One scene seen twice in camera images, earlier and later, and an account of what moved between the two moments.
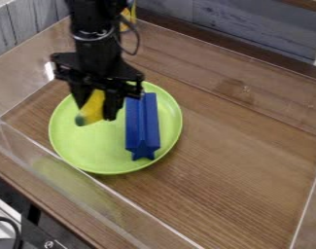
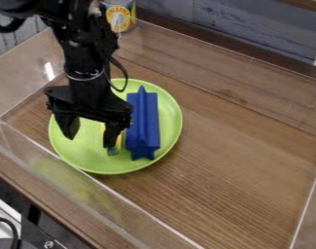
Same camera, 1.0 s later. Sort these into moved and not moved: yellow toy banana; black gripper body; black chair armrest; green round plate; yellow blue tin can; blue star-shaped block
Moved: yellow toy banana; black gripper body
Not moved: blue star-shaped block; black chair armrest; green round plate; yellow blue tin can
